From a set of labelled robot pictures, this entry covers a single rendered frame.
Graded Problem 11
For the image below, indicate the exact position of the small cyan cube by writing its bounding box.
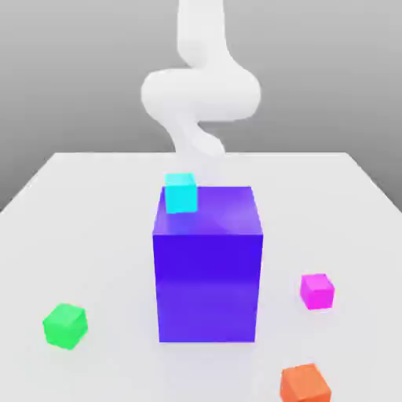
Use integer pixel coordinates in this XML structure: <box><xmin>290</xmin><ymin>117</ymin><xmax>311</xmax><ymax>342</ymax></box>
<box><xmin>163</xmin><ymin>172</ymin><xmax>199</xmax><ymax>215</ymax></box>

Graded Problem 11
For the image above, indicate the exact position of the small magenta cube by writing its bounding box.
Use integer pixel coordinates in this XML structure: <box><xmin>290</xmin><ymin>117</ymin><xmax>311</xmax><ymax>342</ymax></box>
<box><xmin>299</xmin><ymin>272</ymin><xmax>336</xmax><ymax>311</ymax></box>

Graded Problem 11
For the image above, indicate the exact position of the small green cube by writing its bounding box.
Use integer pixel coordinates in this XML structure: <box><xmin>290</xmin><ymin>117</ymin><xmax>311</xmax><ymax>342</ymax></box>
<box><xmin>42</xmin><ymin>301</ymin><xmax>89</xmax><ymax>351</ymax></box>

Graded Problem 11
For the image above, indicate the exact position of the small orange cube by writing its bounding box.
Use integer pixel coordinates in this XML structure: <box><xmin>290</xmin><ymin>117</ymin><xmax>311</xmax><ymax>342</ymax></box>
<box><xmin>280</xmin><ymin>363</ymin><xmax>332</xmax><ymax>402</ymax></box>

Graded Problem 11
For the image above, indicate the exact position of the large purple box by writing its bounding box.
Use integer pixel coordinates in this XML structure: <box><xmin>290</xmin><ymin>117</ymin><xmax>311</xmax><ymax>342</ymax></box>
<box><xmin>152</xmin><ymin>185</ymin><xmax>264</xmax><ymax>344</ymax></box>

